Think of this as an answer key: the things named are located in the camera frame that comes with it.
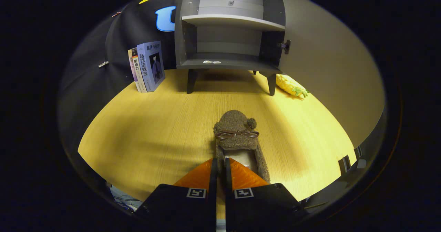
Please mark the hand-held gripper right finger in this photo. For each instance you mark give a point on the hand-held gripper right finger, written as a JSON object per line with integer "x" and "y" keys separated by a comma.
{"x": 228, "y": 190}

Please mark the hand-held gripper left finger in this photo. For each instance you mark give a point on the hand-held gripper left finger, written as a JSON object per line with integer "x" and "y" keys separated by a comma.
{"x": 213, "y": 190}

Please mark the brown fuzzy shoe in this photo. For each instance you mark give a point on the brown fuzzy shoe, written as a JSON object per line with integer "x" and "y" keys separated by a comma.
{"x": 236, "y": 125}

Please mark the beige shoe cabinet door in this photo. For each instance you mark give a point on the beige shoe cabinet door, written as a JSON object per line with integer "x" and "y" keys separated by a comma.
{"x": 327, "y": 63}

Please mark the grey shoe cabinet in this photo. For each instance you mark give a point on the grey shoe cabinet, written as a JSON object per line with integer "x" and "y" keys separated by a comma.
{"x": 227, "y": 21}

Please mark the yellow pineapple plush toy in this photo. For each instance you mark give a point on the yellow pineapple plush toy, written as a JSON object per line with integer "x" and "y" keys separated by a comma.
{"x": 289, "y": 85}

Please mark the blue book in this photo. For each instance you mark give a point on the blue book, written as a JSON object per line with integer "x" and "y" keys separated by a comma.
{"x": 153, "y": 66}

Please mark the beige spine book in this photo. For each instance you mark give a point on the beige spine book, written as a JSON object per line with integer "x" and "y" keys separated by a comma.
{"x": 138, "y": 71}

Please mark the small silver clip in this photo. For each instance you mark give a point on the small silver clip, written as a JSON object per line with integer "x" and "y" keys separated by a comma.
{"x": 103, "y": 64}

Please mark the black backdrop cloth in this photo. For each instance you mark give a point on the black backdrop cloth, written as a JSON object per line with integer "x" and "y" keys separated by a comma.
{"x": 103, "y": 59}

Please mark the small red clip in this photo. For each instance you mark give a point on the small red clip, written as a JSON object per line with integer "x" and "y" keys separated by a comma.
{"x": 116, "y": 14}

